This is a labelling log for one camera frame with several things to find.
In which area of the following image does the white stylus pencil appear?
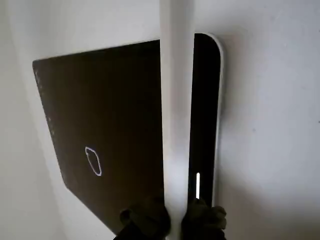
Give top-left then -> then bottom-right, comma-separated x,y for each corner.
158,0 -> 197,240

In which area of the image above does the black screen tablet silver edge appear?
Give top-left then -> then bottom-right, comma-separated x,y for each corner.
31,32 -> 224,240

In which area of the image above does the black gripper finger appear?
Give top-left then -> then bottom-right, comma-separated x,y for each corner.
181,197 -> 228,240
116,195 -> 173,240

